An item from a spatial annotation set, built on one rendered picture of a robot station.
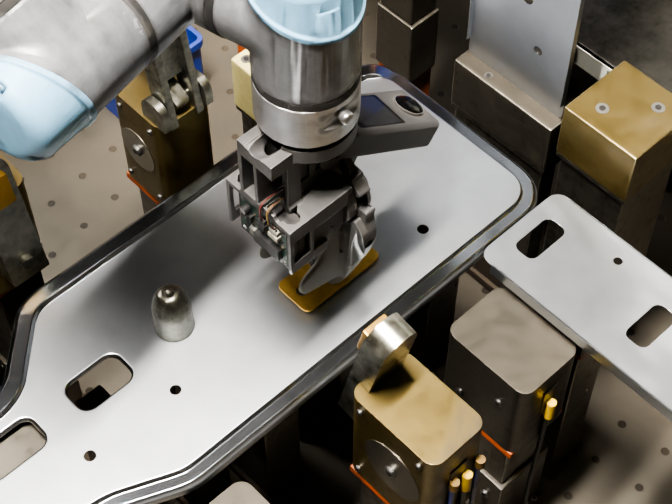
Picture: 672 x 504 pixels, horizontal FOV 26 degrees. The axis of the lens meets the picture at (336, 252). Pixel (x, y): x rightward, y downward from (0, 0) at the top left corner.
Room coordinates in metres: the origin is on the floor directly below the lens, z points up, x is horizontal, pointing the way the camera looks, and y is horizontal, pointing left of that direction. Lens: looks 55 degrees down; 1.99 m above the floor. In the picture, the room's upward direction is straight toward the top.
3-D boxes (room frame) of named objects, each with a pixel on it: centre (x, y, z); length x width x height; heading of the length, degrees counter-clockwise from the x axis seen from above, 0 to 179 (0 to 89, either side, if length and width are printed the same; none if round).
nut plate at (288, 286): (0.69, 0.01, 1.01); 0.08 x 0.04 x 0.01; 133
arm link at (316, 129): (0.67, 0.02, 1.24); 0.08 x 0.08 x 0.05
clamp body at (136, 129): (0.85, 0.16, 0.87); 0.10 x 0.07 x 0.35; 43
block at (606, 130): (0.82, -0.25, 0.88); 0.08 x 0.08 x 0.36; 43
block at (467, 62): (0.89, -0.16, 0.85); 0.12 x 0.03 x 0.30; 43
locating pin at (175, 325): (0.64, 0.13, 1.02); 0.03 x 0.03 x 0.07
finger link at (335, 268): (0.65, 0.01, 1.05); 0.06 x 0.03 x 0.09; 133
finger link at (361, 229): (0.67, -0.01, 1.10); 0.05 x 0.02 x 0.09; 43
